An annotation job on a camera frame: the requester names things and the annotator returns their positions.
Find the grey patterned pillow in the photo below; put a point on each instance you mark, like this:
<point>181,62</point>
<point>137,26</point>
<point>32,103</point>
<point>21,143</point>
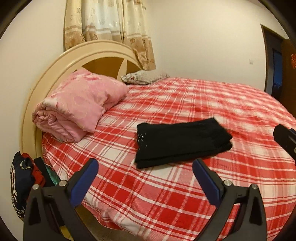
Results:
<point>144,77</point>

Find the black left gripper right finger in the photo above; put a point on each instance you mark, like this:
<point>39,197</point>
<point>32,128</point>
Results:
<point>250,220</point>

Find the pink folded quilt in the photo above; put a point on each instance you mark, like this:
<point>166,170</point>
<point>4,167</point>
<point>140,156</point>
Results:
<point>74,108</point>

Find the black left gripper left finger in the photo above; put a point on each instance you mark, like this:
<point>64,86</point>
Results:
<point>45,205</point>

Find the cream round wooden headboard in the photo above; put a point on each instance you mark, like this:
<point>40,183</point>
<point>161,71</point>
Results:
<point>104,57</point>

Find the beige floral curtain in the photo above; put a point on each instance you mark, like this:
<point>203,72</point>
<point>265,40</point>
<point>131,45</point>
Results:
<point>120,21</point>

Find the pile of dark clothes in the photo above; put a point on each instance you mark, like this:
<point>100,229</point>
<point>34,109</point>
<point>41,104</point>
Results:
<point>26,172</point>

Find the dark wooden door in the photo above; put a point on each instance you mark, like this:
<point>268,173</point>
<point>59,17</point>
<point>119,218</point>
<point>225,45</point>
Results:
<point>280,67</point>

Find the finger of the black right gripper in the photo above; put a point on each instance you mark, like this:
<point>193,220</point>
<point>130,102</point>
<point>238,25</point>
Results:
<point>286,138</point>

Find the black pants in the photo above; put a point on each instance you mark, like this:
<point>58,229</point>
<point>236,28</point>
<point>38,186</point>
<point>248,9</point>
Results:
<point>160,144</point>

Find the red plaid bed sheet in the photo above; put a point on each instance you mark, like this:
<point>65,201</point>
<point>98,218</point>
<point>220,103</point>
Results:
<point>166,202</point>

